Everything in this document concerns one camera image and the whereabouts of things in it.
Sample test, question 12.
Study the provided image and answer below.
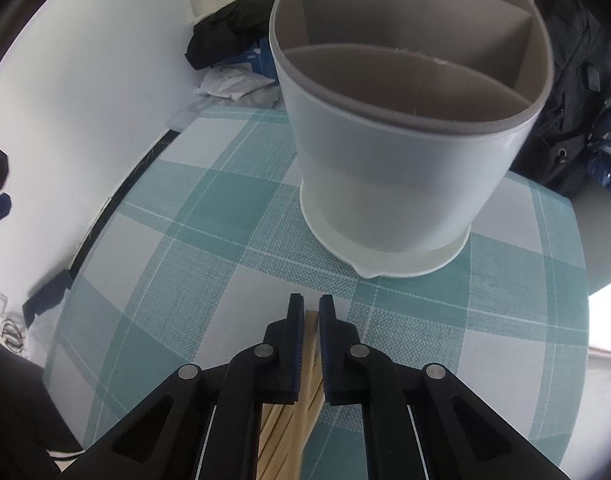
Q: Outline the black backpack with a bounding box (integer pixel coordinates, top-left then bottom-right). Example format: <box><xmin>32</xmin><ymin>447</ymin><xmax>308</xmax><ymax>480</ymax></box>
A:
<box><xmin>510</xmin><ymin>0</ymin><xmax>611</xmax><ymax>198</ymax></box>

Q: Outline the silver folding umbrella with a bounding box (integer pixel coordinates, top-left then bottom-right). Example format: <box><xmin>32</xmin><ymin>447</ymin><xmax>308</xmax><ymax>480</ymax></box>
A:
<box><xmin>585</xmin><ymin>50</ymin><xmax>611</xmax><ymax>196</ymax></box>

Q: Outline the slim bamboo chopstick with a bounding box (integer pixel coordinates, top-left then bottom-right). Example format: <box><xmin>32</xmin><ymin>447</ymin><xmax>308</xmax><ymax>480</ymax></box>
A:
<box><xmin>292</xmin><ymin>310</ymin><xmax>321</xmax><ymax>480</ymax></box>

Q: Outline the teal checked tablecloth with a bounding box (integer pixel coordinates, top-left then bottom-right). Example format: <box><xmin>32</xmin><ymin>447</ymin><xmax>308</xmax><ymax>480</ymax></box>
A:
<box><xmin>45</xmin><ymin>105</ymin><xmax>589</xmax><ymax>480</ymax></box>

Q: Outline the bundle of bamboo chopsticks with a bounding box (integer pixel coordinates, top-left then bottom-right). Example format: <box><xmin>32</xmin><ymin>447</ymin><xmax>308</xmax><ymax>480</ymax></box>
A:
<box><xmin>258</xmin><ymin>310</ymin><xmax>325</xmax><ymax>480</ymax></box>

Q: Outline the white plastic bag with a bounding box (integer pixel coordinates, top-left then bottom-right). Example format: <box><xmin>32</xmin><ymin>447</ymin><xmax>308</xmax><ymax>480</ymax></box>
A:
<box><xmin>195</xmin><ymin>67</ymin><xmax>276</xmax><ymax>103</ymax></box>

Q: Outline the grey plastic bag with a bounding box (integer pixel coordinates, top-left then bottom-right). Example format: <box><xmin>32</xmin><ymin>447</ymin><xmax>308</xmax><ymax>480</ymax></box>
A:
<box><xmin>170</xmin><ymin>87</ymin><xmax>286</xmax><ymax>128</ymax></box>

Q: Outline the white divided utensil holder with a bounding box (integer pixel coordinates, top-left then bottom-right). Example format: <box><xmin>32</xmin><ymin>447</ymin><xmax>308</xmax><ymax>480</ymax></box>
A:
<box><xmin>268</xmin><ymin>0</ymin><xmax>553</xmax><ymax>281</ymax></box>

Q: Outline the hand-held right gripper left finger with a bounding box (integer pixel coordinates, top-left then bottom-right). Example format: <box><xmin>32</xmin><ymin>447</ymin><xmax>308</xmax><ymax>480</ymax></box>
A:
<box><xmin>60</xmin><ymin>292</ymin><xmax>306</xmax><ymax>480</ymax></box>

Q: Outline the blue cardboard box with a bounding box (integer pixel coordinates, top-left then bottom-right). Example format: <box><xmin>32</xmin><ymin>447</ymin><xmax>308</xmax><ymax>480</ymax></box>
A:
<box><xmin>212</xmin><ymin>37</ymin><xmax>276</xmax><ymax>83</ymax></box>

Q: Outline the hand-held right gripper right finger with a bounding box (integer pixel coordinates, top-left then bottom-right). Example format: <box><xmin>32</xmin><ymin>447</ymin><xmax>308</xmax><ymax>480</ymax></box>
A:
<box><xmin>318</xmin><ymin>294</ymin><xmax>571</xmax><ymax>480</ymax></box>

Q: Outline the black jacket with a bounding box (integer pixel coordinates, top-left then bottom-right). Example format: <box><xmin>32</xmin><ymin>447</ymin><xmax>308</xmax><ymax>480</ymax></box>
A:
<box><xmin>186</xmin><ymin>0</ymin><xmax>278</xmax><ymax>71</ymax></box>

